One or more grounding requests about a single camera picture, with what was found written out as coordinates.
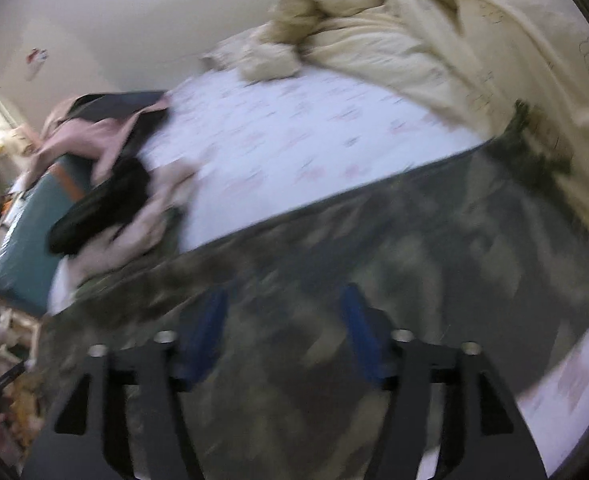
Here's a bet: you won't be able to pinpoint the pink garment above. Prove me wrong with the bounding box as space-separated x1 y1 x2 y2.
27 95 198 281

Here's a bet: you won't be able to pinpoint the wall sticker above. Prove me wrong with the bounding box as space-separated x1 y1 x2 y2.
24 47 50 81

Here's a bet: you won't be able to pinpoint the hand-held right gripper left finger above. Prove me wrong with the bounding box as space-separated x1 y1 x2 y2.
22 287 230 480

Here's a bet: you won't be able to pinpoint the camouflage pants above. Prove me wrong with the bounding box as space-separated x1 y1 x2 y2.
37 100 589 480

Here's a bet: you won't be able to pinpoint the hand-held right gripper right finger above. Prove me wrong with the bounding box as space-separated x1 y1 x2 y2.
337 282 548 480

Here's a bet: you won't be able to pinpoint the cream duvet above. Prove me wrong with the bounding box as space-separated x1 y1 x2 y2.
202 0 589 246

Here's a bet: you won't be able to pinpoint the dark grey garment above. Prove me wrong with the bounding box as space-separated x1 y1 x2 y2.
67 91 171 161

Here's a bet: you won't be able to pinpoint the black garment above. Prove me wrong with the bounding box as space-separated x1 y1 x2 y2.
49 157 150 257

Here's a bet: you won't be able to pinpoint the teal bed board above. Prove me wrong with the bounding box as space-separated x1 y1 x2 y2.
0 152 95 318

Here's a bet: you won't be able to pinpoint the floral bed sheet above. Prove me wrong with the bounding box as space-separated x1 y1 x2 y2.
47 67 589 478

